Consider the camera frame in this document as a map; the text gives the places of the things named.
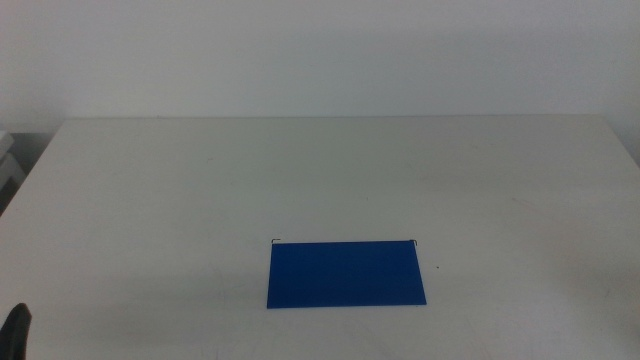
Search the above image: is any blue rectangular mat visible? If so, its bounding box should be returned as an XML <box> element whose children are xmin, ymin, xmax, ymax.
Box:
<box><xmin>266</xmin><ymin>240</ymin><xmax>428</xmax><ymax>310</ymax></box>

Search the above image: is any white furniture piece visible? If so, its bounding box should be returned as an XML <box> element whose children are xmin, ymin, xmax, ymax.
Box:
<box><xmin>0</xmin><ymin>130</ymin><xmax>27</xmax><ymax>192</ymax></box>

